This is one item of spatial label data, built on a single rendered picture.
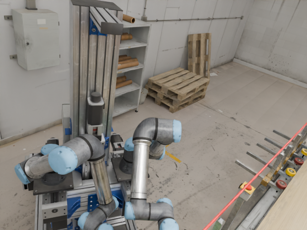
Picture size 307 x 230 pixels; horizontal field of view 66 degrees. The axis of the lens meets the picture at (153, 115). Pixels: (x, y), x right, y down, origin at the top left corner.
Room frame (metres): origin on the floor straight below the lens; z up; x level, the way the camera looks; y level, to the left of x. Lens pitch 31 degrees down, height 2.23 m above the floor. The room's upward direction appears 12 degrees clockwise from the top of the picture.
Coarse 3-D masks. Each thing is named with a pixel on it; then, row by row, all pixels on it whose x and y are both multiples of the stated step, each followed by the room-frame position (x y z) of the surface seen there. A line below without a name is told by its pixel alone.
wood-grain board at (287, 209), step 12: (300, 168) 1.81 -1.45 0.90; (300, 180) 1.64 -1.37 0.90; (288, 192) 1.46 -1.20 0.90; (300, 192) 1.49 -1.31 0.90; (276, 204) 1.30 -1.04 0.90; (288, 204) 1.33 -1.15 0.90; (300, 204) 1.35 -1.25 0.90; (276, 216) 1.19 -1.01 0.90; (288, 216) 1.21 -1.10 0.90; (300, 216) 1.24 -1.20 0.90; (264, 228) 1.07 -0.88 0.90; (276, 228) 1.09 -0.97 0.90; (288, 228) 1.11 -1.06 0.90; (300, 228) 1.13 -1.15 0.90
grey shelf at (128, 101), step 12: (132, 24) 3.45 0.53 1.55; (144, 24) 3.62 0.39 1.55; (132, 36) 3.95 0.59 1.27; (144, 36) 3.81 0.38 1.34; (120, 48) 3.25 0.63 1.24; (132, 48) 3.93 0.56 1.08; (144, 48) 3.79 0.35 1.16; (144, 60) 3.73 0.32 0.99; (120, 72) 3.29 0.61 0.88; (132, 72) 3.89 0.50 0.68; (132, 84) 3.75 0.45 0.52; (120, 96) 3.95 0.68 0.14; (132, 96) 3.84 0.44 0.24; (120, 108) 3.52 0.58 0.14; (132, 108) 3.63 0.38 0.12
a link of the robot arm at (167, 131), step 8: (160, 120) 1.01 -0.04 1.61; (168, 120) 1.03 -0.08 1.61; (176, 120) 1.04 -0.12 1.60; (160, 128) 0.97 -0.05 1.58; (168, 128) 0.98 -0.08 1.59; (176, 128) 0.99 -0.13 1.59; (160, 136) 0.96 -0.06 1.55; (168, 136) 0.97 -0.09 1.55; (176, 136) 0.98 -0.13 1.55; (152, 144) 1.14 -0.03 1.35; (160, 144) 1.06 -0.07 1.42; (168, 144) 1.02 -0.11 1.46; (152, 152) 1.18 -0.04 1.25; (160, 152) 1.20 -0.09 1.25
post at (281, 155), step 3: (282, 153) 1.64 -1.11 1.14; (279, 156) 1.65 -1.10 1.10; (282, 156) 1.63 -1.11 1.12; (276, 159) 1.65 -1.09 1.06; (279, 159) 1.64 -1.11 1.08; (276, 162) 1.64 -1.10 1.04; (279, 162) 1.63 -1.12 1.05; (273, 165) 1.65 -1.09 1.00; (276, 165) 1.63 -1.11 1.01; (273, 168) 1.64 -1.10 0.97; (276, 168) 1.64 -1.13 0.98; (270, 171) 1.64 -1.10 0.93; (273, 171) 1.63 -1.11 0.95; (270, 174) 1.64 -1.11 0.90; (270, 177) 1.63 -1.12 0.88; (261, 186) 1.65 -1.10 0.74; (264, 186) 1.63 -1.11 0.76
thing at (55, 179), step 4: (48, 172) 0.97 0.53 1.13; (52, 172) 0.97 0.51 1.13; (56, 172) 0.98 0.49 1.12; (44, 176) 0.97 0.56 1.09; (48, 176) 0.96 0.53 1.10; (52, 176) 0.97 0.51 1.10; (56, 176) 0.98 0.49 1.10; (60, 176) 1.00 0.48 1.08; (64, 176) 1.02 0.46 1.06; (44, 180) 0.97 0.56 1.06; (48, 180) 0.95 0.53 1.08; (52, 180) 0.96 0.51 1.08; (56, 180) 0.97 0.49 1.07; (60, 180) 0.98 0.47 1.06; (48, 184) 0.95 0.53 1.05; (52, 184) 0.95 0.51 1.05; (56, 184) 0.96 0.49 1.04
